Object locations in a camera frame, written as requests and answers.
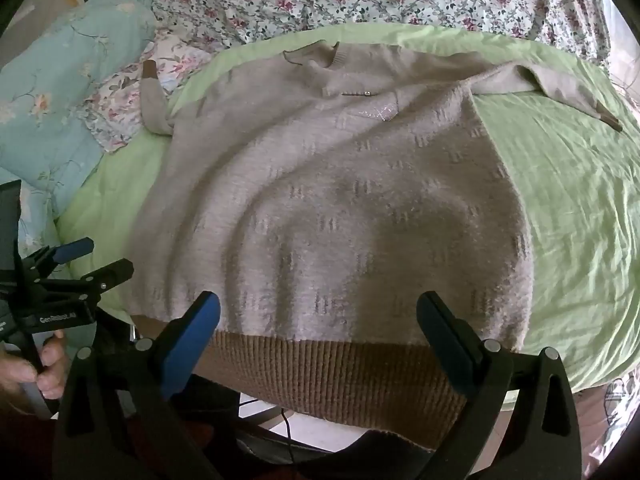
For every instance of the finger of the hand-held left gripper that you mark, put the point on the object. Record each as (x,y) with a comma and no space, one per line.
(110,272)
(75,250)

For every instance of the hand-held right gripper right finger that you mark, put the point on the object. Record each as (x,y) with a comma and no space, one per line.
(447,345)

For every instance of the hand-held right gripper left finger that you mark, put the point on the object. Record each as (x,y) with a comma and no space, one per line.
(195,342)

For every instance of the beige knit sweater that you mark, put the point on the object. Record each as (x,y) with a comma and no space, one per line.
(325,185)

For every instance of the person's left hand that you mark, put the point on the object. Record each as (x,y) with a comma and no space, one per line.
(52,365)

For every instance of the ruffled floral pillow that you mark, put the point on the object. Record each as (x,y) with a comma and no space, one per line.
(120,105)

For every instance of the light green bed sheet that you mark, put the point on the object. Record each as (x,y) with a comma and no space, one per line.
(565,200)

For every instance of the pale board with wooden edge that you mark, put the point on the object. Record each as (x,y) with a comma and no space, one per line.
(40,5)

